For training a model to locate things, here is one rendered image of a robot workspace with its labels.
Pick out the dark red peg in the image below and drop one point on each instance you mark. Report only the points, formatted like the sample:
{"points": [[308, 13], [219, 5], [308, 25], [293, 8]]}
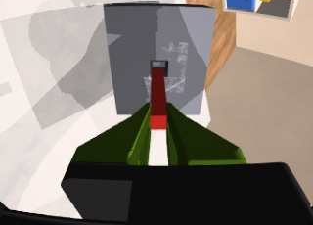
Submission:
{"points": [[158, 101]]}

